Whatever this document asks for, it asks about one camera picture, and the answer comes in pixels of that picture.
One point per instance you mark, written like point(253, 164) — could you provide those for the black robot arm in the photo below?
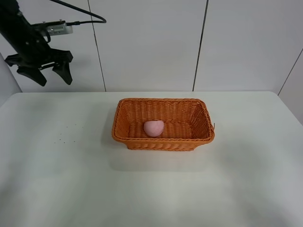
point(11, 14)

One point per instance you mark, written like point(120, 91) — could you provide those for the pink peach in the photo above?
point(153, 128)

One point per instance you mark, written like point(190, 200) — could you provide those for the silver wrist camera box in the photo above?
point(53, 28)

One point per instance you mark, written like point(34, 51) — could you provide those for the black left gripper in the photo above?
point(33, 51)

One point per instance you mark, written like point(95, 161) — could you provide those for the orange wicker basket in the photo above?
point(187, 123)

